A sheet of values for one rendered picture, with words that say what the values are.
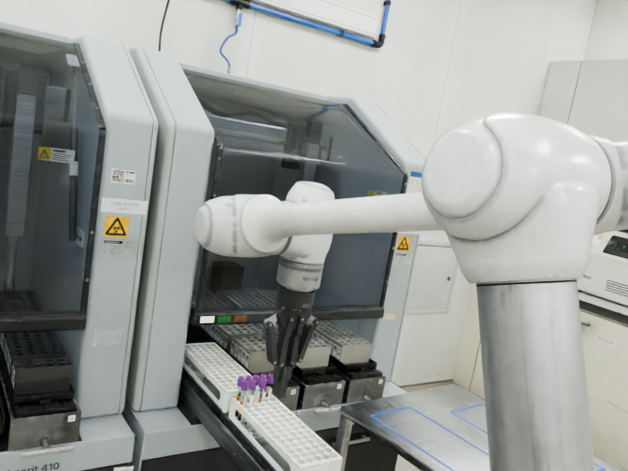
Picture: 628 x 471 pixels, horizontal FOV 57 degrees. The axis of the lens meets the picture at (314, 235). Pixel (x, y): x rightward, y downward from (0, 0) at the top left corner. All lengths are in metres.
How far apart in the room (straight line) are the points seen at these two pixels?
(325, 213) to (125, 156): 0.56
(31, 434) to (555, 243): 1.10
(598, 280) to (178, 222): 2.47
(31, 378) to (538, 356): 1.08
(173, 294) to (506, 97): 2.76
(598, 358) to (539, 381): 2.79
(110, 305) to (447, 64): 2.47
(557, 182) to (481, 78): 3.02
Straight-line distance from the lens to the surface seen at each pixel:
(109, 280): 1.38
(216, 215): 1.00
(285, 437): 1.22
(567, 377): 0.62
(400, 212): 0.90
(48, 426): 1.38
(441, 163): 0.59
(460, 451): 1.43
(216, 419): 1.39
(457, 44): 3.45
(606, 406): 3.42
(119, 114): 1.33
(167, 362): 1.50
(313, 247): 1.11
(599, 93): 3.84
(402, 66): 3.18
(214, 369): 1.48
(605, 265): 3.36
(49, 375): 1.41
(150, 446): 1.48
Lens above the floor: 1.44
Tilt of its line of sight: 9 degrees down
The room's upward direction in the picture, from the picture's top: 9 degrees clockwise
